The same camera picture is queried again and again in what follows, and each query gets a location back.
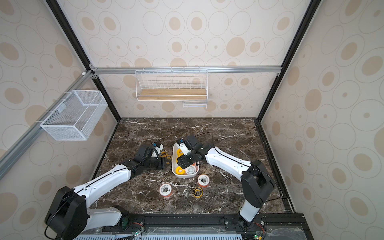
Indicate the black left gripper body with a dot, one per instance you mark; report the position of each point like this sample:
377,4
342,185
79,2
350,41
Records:
152,163

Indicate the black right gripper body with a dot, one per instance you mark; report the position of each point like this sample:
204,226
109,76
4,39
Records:
183,160

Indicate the orange white tape roll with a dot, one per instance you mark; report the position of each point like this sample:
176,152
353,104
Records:
165,190
191,170
203,181

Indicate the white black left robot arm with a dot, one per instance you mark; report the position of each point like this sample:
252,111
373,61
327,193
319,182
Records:
69,214

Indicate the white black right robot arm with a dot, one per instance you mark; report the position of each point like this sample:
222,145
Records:
257,184

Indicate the white plastic storage box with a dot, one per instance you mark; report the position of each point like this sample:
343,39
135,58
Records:
175,164

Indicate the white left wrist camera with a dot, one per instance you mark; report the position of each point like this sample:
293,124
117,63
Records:
156,150

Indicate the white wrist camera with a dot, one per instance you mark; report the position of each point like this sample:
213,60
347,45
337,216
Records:
156,150
183,147

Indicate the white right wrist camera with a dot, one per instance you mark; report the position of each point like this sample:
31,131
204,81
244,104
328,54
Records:
183,147

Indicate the white wire shelf wooden board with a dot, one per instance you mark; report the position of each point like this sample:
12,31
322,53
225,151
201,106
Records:
189,88

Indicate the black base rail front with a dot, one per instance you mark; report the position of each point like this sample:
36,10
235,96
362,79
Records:
291,226

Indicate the white wire mesh basket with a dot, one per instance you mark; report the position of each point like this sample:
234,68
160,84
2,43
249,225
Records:
76,116

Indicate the aluminium rail back wall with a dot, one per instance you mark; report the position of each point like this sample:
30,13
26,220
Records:
182,70

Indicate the aluminium rail wall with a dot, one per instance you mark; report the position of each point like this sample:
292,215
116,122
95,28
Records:
182,70
13,154

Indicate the aluminium rail left wall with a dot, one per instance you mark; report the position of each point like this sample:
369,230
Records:
13,154

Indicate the black corner frame post left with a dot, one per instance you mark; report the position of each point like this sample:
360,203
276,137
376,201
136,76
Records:
59,15

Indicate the black corner frame post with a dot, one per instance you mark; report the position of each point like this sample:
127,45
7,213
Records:
59,15
302,29

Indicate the black corner frame post right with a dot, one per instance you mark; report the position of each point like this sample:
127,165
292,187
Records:
302,29

